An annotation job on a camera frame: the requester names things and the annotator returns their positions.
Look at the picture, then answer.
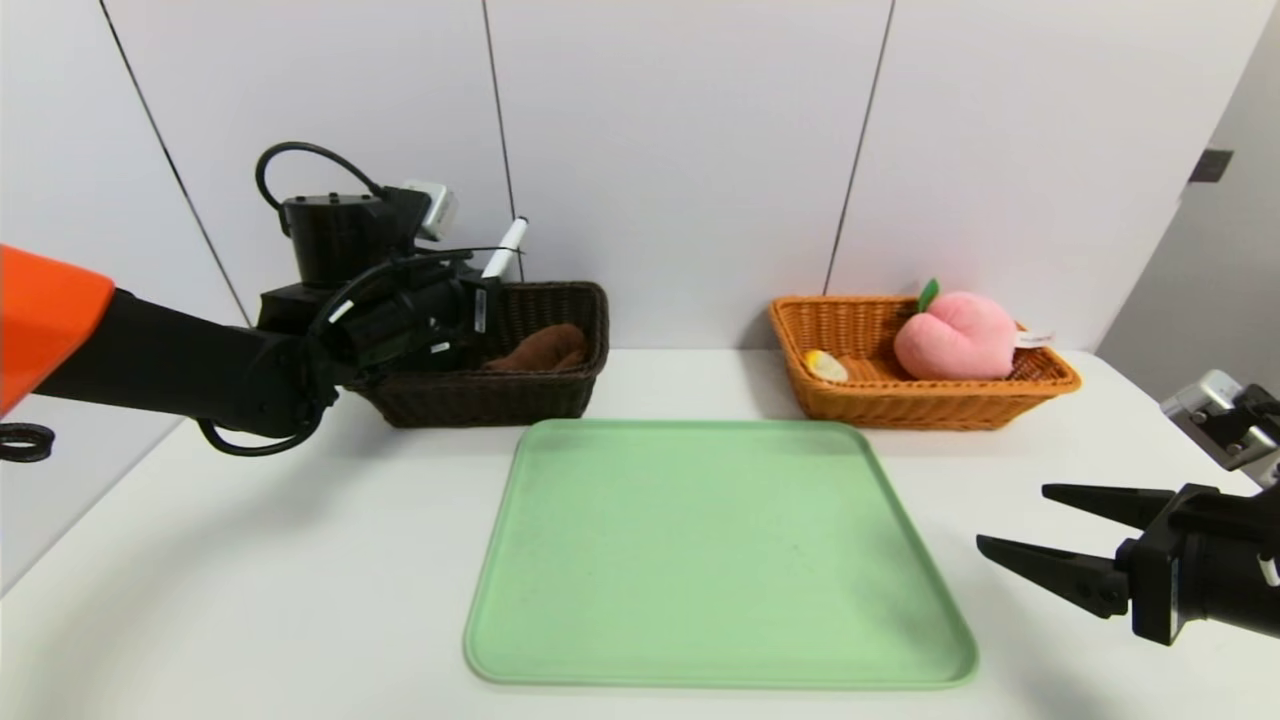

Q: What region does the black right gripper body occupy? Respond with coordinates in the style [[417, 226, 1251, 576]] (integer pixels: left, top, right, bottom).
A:
[[1116, 482, 1280, 647]]

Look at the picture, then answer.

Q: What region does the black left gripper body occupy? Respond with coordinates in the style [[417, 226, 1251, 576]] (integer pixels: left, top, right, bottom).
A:
[[403, 272, 508, 371]]

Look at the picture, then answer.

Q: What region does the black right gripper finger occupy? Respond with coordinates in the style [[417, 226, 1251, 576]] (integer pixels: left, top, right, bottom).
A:
[[975, 533, 1130, 620], [1041, 482, 1177, 531]]

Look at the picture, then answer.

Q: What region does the white marker pen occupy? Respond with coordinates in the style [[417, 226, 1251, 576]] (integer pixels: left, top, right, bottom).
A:
[[482, 216, 530, 280]]

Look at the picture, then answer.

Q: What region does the pink plush peach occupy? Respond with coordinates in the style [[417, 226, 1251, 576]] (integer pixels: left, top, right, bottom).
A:
[[893, 279, 1057, 382]]

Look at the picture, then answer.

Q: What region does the dark brown wicker basket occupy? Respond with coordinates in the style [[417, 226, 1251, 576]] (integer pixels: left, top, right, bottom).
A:
[[345, 281, 610, 429]]

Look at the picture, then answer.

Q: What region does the orange wicker basket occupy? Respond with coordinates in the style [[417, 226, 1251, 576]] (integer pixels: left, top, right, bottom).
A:
[[768, 294, 1083, 432]]

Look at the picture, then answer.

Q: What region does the light green plastic tray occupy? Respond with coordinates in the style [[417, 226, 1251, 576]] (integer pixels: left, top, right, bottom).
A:
[[463, 419, 978, 690]]

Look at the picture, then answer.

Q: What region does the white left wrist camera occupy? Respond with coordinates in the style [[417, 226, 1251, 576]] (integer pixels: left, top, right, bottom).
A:
[[402, 180, 461, 243]]

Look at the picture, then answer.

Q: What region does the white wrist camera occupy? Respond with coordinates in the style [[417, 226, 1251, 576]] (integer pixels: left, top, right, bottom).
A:
[[402, 180, 461, 243], [1162, 370, 1280, 471]]

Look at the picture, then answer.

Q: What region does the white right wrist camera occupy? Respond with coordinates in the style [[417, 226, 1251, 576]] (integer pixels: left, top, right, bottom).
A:
[[1162, 370, 1280, 471]]

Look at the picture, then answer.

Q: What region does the black left wrist camera cable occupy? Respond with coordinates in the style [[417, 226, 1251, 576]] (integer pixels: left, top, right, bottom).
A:
[[195, 141, 521, 458]]

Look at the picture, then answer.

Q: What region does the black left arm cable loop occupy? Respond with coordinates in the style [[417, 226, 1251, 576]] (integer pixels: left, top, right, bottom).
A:
[[0, 423, 56, 463]]

